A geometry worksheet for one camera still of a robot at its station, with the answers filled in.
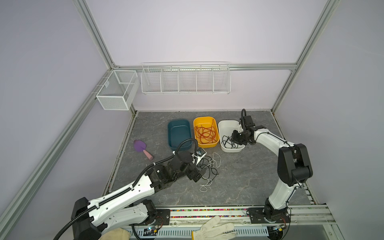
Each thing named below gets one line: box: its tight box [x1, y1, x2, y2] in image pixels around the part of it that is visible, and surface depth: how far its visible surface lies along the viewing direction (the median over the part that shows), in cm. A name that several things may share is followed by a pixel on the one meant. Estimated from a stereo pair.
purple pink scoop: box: [133, 139, 154, 160], surface depth 103 cm
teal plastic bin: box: [167, 119, 192, 151], surface depth 108 cm
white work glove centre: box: [191, 215, 237, 240], surface depth 72 cm
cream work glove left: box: [98, 227, 131, 240], surface depth 70 cm
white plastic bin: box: [218, 120, 246, 153], surface depth 101 cm
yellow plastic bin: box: [193, 116, 220, 148], surface depth 108 cm
